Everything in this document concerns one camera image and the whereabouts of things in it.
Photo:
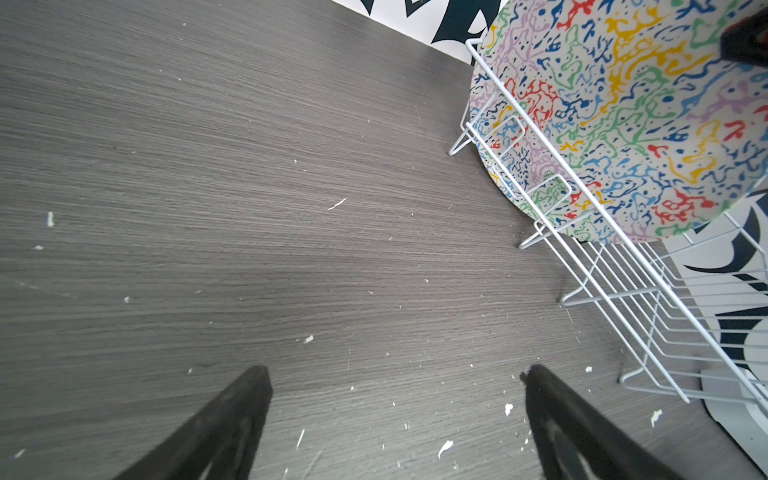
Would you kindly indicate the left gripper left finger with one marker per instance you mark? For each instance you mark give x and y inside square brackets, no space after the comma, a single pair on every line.
[220,441]

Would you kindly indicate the white wire dish rack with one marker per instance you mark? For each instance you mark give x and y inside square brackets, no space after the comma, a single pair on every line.
[691,311]

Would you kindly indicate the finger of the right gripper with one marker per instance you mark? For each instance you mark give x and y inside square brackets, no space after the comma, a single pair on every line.
[746,41]

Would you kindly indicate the colourful speckled round plate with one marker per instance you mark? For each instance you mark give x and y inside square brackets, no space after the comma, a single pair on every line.
[620,118]

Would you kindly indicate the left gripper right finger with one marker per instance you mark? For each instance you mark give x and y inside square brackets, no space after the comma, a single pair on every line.
[575,441]

